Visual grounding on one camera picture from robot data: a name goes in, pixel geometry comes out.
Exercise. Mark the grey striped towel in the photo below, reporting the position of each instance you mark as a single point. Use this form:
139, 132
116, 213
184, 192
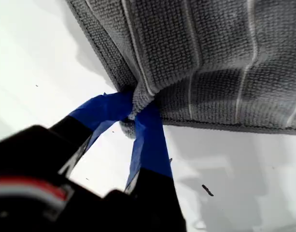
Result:
210, 48

